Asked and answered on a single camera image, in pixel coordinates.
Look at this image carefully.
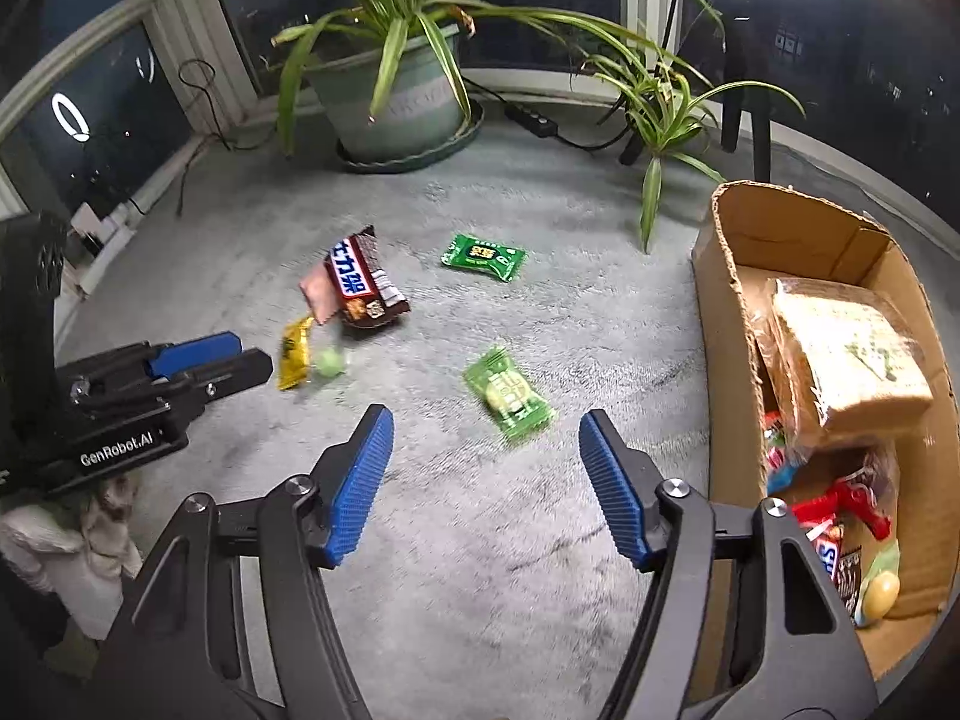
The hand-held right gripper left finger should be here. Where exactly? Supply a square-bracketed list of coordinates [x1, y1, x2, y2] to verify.
[90, 403, 396, 720]

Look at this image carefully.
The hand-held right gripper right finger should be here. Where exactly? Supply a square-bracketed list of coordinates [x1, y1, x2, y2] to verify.
[577, 409, 880, 720]

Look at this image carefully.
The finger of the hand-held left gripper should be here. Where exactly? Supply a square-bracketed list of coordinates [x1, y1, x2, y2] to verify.
[160, 347, 275, 401]
[145, 330, 244, 381]

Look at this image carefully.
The yellow candy packet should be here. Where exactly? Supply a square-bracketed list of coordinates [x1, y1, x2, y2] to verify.
[277, 315, 317, 392]

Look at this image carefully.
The light green candy packet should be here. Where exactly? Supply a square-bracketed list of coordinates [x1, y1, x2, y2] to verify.
[460, 345, 557, 445]

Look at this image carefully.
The brown cardboard box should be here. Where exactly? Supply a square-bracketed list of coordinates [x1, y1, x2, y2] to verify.
[690, 180, 960, 707]

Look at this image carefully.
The brown nougat chocolate bar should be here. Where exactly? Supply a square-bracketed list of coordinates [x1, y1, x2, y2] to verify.
[805, 520, 847, 587]

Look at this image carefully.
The small brown candy bar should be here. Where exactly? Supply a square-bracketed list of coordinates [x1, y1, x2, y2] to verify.
[835, 546, 865, 617]

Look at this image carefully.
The sliced bread packet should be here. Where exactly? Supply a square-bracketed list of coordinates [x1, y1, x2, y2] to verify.
[763, 276, 936, 437]

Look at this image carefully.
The green and yellow jelly cup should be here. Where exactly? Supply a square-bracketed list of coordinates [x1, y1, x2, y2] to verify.
[854, 540, 902, 629]

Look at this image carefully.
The person's left forearm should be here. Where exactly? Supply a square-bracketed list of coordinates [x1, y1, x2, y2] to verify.
[0, 476, 145, 643]

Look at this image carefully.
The pink snack packet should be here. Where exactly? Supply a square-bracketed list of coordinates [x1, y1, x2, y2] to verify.
[298, 266, 348, 326]

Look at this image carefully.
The dark brown chocolate bar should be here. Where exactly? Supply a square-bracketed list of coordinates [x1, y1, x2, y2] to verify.
[322, 225, 413, 332]

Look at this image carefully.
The white power strip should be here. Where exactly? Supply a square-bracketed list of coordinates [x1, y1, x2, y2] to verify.
[70, 201, 145, 295]

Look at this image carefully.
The dark green candy packet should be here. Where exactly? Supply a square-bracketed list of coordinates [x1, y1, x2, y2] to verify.
[439, 232, 529, 284]

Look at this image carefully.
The dark green pot saucer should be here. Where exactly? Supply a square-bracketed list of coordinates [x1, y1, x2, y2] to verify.
[333, 100, 485, 171]

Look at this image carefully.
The grey plant pot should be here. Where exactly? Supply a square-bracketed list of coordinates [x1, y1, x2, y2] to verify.
[306, 21, 471, 164]

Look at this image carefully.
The small spider plantlet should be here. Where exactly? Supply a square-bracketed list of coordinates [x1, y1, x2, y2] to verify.
[583, 36, 808, 254]

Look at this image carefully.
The black light stand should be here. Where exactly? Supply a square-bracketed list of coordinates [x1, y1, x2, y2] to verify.
[718, 0, 775, 182]

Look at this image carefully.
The white window frame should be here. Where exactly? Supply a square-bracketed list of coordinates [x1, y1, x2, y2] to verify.
[0, 0, 725, 241]

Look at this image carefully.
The black cable with inline controller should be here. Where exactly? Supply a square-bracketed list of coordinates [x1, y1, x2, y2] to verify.
[463, 77, 647, 167]

